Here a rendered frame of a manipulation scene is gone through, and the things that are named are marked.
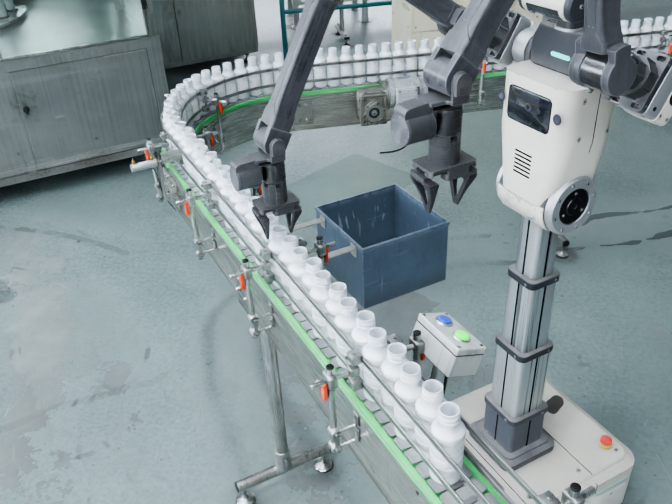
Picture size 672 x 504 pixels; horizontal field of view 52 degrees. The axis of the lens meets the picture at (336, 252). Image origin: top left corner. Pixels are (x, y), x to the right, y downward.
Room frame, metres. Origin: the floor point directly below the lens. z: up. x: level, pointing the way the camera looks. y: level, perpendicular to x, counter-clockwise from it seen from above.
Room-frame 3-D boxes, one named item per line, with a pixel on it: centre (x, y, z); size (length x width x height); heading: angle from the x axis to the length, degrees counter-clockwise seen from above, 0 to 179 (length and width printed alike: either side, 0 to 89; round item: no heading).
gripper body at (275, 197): (1.47, 0.14, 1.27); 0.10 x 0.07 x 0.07; 116
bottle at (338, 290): (1.21, 0.00, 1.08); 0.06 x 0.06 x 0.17
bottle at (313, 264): (1.31, 0.05, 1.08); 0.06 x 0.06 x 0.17
